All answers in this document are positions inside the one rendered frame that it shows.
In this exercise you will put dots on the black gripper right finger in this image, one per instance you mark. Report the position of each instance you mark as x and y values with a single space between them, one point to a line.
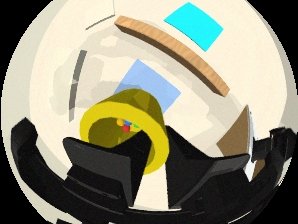
187 168

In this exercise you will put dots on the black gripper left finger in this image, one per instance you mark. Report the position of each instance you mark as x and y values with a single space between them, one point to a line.
126 162

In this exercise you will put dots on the yellow cup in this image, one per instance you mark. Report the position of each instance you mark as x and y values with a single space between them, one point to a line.
99 125

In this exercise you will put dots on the brown wooden bar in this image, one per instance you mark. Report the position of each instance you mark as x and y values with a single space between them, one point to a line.
173 47

